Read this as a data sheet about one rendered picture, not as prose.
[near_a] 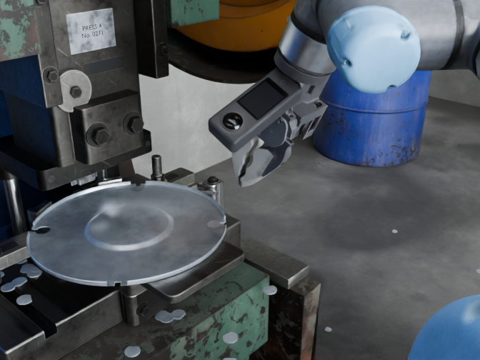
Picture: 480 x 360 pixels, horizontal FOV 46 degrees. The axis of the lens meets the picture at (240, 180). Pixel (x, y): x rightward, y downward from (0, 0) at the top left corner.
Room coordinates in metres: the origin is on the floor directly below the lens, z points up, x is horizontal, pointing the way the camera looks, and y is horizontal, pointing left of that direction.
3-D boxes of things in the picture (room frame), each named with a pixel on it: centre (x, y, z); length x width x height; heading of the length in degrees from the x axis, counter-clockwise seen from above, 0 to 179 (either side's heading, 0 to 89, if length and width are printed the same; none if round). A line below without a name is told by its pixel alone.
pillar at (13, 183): (0.79, 0.36, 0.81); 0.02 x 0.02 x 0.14
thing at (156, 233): (0.72, 0.17, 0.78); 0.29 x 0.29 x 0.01
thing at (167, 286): (0.69, 0.13, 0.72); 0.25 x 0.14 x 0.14; 48
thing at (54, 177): (0.81, 0.26, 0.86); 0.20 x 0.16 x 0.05; 138
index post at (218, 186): (0.86, 0.05, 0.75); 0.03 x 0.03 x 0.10; 48
